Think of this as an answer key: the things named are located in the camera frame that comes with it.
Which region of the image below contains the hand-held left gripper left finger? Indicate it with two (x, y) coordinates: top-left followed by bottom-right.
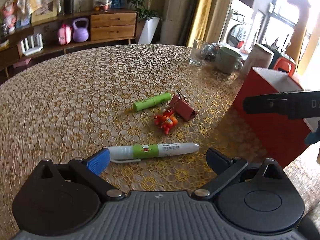
(35, 147), (125, 203)

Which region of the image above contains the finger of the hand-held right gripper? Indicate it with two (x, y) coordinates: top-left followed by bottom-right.
(242, 90), (320, 120)
(304, 126), (320, 145)

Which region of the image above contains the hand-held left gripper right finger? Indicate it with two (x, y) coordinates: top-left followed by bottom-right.
(192, 147), (285, 201)

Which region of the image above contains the red cardboard box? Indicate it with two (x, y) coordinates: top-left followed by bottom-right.
(232, 67), (316, 168)

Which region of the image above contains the white and green marker pen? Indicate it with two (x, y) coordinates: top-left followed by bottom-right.
(107, 142), (200, 162)

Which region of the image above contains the white kettle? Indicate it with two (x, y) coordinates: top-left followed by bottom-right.
(241, 43), (275, 72)

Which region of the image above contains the pale green mug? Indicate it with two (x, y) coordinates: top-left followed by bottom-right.
(215, 46), (243, 75)

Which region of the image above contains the red binder clip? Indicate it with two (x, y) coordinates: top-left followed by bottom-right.
(168, 91), (198, 122)

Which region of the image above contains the orange toy figure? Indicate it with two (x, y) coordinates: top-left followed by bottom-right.
(153, 109), (178, 135)

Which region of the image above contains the washing machine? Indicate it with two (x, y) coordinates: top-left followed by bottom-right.
(226, 9), (253, 53)

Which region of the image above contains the green tube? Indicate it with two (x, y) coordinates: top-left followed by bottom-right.
(132, 92), (172, 112)

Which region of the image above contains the patterned lace tablecloth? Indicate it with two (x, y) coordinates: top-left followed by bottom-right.
(0, 44), (320, 240)

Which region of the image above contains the clear drinking glass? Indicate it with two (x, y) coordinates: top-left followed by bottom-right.
(189, 39), (209, 67)

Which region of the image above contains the yellow curtain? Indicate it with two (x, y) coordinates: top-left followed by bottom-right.
(186, 0), (217, 47)

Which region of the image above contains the pink box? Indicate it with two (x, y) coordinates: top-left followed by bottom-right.
(12, 58), (32, 68)

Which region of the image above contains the purple kettlebell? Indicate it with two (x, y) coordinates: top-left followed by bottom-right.
(72, 17), (90, 42)

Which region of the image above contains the white router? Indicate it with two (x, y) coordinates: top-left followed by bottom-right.
(20, 34), (43, 56)

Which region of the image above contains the grey curtain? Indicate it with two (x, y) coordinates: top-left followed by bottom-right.
(160, 0), (200, 46)

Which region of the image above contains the white planter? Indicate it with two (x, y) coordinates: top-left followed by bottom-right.
(137, 17), (160, 45)

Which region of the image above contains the wooden cabinet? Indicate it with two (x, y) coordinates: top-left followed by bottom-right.
(0, 9), (139, 73)

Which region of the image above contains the green potted plant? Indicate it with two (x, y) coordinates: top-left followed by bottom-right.
(124, 0), (163, 22)

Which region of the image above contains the black speaker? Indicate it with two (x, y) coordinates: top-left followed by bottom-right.
(64, 0), (75, 14)

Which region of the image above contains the clear plastic bag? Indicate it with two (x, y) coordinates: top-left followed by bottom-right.
(92, 0), (113, 12)

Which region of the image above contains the picture frame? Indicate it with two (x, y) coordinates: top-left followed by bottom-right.
(31, 1), (58, 23)

